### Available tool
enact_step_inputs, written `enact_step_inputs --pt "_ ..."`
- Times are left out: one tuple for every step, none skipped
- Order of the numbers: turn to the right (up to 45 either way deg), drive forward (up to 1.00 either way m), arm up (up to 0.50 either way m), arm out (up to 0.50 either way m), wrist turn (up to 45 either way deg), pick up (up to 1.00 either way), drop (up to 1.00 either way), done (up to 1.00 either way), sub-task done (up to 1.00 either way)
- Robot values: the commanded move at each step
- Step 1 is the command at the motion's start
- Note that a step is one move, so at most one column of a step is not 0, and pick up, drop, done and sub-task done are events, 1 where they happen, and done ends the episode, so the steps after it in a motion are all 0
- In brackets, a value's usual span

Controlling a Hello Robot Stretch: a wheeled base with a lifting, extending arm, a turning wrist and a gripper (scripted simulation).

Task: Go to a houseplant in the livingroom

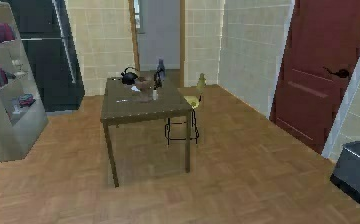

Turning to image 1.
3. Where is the brown wooden table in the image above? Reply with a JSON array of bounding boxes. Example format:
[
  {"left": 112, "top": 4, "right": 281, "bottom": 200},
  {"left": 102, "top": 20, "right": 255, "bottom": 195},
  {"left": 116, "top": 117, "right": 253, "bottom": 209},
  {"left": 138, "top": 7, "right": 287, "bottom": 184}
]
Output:
[{"left": 99, "top": 75, "right": 194, "bottom": 188}]

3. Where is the dark blue bottle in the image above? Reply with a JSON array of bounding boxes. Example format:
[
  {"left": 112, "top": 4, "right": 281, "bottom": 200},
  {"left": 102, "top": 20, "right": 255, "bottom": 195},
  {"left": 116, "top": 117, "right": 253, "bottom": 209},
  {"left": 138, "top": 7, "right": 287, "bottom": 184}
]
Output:
[{"left": 153, "top": 58, "right": 167, "bottom": 90}]

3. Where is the brown bowl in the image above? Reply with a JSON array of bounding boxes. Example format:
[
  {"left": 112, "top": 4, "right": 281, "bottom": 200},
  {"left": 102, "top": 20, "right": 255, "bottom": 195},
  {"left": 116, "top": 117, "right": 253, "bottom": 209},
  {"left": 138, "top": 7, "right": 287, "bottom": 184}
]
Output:
[{"left": 134, "top": 77, "right": 155, "bottom": 92}]

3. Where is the black kettle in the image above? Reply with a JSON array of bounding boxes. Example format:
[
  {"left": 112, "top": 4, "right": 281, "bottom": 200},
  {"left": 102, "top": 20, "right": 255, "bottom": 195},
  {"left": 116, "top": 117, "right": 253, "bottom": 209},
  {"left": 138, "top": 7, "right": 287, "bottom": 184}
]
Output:
[{"left": 120, "top": 66, "right": 140, "bottom": 86}]

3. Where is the black fridge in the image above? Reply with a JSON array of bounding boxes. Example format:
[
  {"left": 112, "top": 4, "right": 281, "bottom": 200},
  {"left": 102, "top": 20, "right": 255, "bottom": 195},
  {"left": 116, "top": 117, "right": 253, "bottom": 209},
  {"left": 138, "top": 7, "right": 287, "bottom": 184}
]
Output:
[{"left": 7, "top": 0, "right": 86, "bottom": 113}]

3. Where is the dark red room door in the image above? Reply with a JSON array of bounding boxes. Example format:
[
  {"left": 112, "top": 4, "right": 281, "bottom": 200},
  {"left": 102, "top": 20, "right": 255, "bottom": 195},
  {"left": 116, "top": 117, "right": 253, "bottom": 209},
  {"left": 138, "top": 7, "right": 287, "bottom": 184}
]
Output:
[{"left": 269, "top": 0, "right": 360, "bottom": 155}]

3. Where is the small teal and red object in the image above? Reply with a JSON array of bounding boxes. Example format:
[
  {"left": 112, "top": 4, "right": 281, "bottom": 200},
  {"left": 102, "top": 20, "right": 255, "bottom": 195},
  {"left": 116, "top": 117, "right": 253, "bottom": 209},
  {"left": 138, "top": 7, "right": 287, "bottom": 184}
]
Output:
[{"left": 17, "top": 93, "right": 37, "bottom": 108}]

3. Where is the grey open shelf unit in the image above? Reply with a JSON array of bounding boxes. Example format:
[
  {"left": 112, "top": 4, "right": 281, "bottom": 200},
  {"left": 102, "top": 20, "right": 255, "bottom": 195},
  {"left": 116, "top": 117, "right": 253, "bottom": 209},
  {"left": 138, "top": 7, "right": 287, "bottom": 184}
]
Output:
[{"left": 0, "top": 0, "right": 50, "bottom": 164}]

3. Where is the dark grey bin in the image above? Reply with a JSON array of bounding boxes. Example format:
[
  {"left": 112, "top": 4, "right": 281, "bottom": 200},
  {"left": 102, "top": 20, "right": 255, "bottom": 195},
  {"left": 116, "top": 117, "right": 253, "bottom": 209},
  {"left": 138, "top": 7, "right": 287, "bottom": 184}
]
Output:
[{"left": 329, "top": 139, "right": 360, "bottom": 212}]

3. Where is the red folded cloth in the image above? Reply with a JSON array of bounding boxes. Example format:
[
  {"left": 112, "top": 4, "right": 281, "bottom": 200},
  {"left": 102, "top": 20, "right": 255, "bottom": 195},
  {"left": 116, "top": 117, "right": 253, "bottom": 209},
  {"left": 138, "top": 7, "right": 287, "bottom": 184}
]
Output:
[{"left": 0, "top": 22, "right": 16, "bottom": 45}]

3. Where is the window with grey frame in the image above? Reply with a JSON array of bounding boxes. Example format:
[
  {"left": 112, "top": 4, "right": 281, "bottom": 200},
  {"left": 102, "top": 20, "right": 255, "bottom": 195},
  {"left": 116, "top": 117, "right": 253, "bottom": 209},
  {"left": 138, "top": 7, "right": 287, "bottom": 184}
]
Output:
[{"left": 133, "top": 0, "right": 142, "bottom": 34}]

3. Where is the silver fridge handle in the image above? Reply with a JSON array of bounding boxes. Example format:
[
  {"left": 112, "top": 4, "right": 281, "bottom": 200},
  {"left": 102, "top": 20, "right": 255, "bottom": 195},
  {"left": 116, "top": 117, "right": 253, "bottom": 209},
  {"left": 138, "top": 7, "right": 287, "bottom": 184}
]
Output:
[{"left": 52, "top": 0, "right": 78, "bottom": 85}]

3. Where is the black door handle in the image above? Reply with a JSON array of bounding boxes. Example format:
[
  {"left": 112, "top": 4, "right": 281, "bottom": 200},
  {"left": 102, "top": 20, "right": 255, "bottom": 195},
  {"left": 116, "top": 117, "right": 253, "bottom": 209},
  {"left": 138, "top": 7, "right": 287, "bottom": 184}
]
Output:
[{"left": 322, "top": 66, "right": 351, "bottom": 80}]

